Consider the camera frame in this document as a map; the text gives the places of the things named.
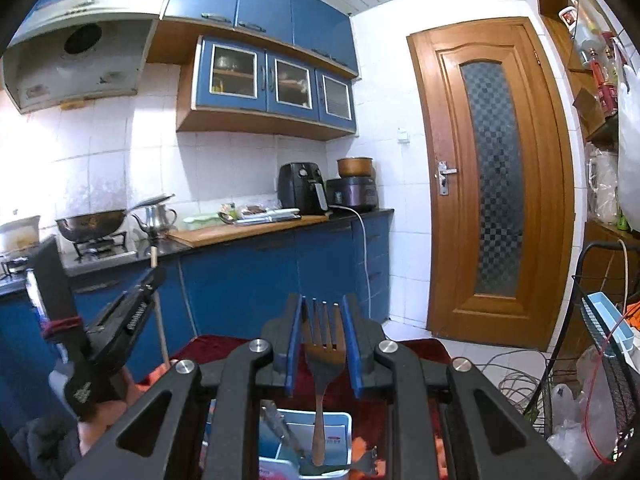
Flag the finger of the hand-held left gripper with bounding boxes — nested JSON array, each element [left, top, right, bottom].
[[87, 266, 168, 361]]

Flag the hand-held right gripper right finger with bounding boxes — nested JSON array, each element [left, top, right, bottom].
[[341, 294, 576, 480]]

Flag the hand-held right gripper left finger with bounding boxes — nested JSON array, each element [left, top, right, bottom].
[[65, 294, 303, 480]]

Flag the large metal fork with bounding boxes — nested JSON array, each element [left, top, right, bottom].
[[301, 299, 347, 467], [320, 447, 379, 478]]

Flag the thin wooden chopstick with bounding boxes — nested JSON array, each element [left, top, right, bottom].
[[150, 242, 171, 367]]

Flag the light blue chopstick box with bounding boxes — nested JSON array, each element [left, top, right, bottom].
[[257, 409, 353, 480]]

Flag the person's left hand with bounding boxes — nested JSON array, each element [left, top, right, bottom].
[[75, 367, 151, 456]]

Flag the blue lower cabinets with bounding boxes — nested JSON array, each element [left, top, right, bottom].
[[0, 210, 396, 441]]

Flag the blue cabinets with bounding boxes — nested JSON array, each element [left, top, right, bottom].
[[30, 0, 361, 78], [0, 210, 396, 441]]

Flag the gas stove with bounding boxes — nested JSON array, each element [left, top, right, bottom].
[[0, 232, 131, 281]]

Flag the pink and red blanket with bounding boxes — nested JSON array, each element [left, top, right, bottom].
[[135, 335, 451, 480]]

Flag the dark wok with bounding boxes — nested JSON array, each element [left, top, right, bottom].
[[55, 192, 176, 243]]

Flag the metal kettle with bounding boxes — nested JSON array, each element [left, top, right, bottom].
[[131, 202, 178, 238]]

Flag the wooden cutting board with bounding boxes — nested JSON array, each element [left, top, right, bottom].
[[167, 214, 333, 248]]

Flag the white clay pot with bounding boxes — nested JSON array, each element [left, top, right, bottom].
[[0, 215, 42, 256]]

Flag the black air fryer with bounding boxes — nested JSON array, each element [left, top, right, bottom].
[[277, 161, 331, 216]]

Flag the dark rice cooker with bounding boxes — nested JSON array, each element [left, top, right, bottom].
[[326, 176, 379, 212]]

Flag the brown pot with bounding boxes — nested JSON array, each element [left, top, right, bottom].
[[336, 157, 376, 179]]

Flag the wooden door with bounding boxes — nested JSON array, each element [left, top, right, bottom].
[[406, 16, 576, 351]]

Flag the clear plastic bag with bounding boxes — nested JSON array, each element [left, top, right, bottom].
[[547, 350, 631, 478]]

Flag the grey range hood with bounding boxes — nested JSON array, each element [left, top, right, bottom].
[[2, 0, 168, 115]]

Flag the blue glass door cabinet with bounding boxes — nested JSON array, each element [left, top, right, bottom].
[[176, 35, 358, 141]]

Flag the light blue plastic tray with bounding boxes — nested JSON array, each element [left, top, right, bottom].
[[585, 291, 637, 356]]

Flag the blue upper cabinets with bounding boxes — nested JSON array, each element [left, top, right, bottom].
[[30, 0, 361, 78]]

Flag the hanging white plastic bag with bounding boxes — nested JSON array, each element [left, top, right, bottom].
[[617, 45, 640, 233]]

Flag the wooden shelf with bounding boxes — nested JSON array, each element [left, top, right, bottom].
[[530, 0, 640, 361]]

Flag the white power cable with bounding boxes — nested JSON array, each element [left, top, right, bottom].
[[330, 204, 373, 318]]

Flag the bundle of cables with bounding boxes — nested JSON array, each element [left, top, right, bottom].
[[487, 350, 556, 411]]

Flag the metal door handle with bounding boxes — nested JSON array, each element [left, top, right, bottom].
[[436, 161, 458, 196]]

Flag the red cable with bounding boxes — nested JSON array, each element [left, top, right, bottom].
[[582, 305, 640, 466]]

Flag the black wire rack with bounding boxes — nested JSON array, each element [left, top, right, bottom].
[[525, 242, 640, 480]]

